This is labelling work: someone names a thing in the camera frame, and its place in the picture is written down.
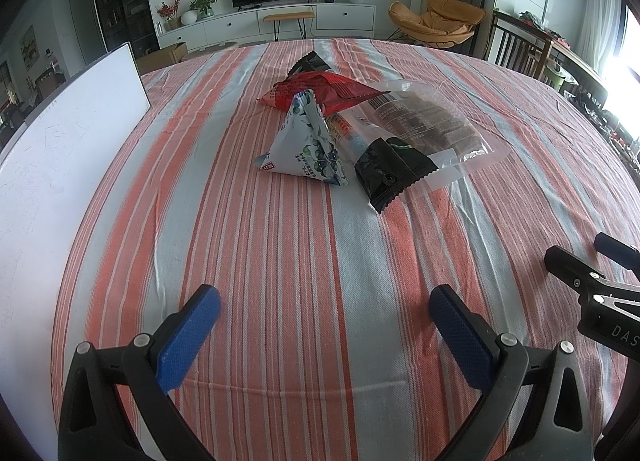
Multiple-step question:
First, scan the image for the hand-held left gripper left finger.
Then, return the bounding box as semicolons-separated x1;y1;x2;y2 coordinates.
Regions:
57;284;222;461

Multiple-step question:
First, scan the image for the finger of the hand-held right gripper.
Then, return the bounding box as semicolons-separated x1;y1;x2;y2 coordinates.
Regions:
594;232;640;270
544;245;640;349

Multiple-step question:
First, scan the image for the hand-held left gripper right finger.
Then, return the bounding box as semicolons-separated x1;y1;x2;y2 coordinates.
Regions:
428;284;597;461

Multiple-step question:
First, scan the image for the white cardboard box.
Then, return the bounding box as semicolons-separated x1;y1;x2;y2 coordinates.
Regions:
0;41;151;407

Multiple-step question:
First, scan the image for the red striped tablecloth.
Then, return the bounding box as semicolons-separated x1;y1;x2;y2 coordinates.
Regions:
50;36;640;461

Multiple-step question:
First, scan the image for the black white snack packet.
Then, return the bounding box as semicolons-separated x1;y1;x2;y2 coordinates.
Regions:
325;111;439;214

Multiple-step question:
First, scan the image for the clear packet of brown bars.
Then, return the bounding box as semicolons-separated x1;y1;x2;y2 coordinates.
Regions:
350;81;511;192

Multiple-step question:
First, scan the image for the wooden dining chair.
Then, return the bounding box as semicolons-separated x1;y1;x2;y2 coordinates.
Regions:
484;10;556;79

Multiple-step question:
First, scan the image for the white blue triangular snack packet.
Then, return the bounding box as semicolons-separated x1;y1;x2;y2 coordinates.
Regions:
254;90;349;187

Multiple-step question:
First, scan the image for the orange lounge chair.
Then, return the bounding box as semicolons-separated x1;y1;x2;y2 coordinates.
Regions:
388;0;487;48

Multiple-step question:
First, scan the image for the red snack packet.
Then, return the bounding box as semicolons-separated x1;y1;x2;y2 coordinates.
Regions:
257;72;371;116

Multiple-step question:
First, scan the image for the brown cardboard box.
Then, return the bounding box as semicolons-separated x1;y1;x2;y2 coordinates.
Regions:
136;42;189;74

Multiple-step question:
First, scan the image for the small black snack packet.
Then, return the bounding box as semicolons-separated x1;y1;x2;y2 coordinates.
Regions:
287;51;332;77

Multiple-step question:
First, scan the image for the white television cabinet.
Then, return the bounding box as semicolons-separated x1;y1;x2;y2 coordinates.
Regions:
155;2;377;49

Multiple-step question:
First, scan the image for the red flower plant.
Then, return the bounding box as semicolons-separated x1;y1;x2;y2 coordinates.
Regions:
156;0;182;31

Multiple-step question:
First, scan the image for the green potted plant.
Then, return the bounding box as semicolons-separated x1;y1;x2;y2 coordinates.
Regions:
189;0;221;19

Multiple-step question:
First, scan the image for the wooden bench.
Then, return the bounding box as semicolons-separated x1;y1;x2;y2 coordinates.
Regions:
262;11;317;42

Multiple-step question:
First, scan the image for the framed wall picture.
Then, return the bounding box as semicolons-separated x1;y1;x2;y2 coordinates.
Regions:
20;25;41;67

